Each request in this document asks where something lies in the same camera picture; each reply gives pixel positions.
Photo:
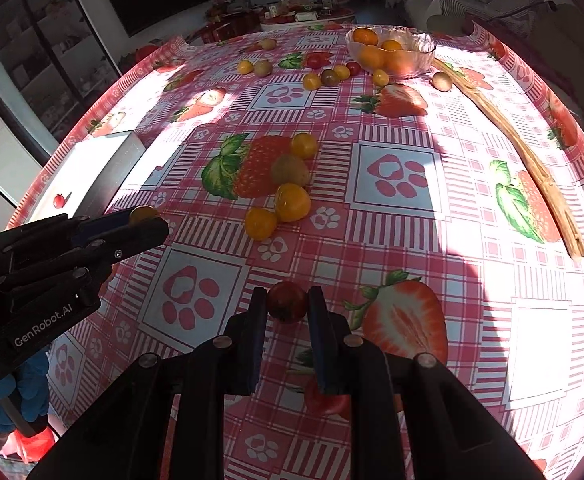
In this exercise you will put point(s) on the white sofa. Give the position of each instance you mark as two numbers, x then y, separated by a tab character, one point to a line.
518	16

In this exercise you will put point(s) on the red plastic stool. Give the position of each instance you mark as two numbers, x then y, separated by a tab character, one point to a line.
144	51

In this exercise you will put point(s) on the glass fruit bowl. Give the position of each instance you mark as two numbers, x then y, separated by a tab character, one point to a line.
403	52

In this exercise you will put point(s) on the brown round fruit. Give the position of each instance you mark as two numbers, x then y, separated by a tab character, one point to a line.
441	82

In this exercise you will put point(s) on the strawberry pattern tablecloth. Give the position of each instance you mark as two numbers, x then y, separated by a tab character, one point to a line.
406	205

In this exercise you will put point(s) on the green-brown round fruit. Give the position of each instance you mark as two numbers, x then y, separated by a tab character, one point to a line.
262	68

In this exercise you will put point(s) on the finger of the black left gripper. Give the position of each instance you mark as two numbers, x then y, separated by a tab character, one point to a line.
106	239

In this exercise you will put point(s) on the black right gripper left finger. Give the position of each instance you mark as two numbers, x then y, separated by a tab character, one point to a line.
240	362

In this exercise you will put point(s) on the yellow cherry tomato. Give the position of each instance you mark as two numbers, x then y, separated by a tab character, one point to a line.
245	67
380	78

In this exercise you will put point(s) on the round coffee table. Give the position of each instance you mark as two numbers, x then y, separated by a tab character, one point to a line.
314	20

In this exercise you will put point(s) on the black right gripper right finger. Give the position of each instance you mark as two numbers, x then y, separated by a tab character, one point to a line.
334	362

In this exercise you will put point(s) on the orange kumquat in bowl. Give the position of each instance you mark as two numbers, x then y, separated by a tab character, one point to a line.
364	35

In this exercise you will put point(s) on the dark red cherry tomato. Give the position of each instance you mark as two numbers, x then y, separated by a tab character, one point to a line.
287	302

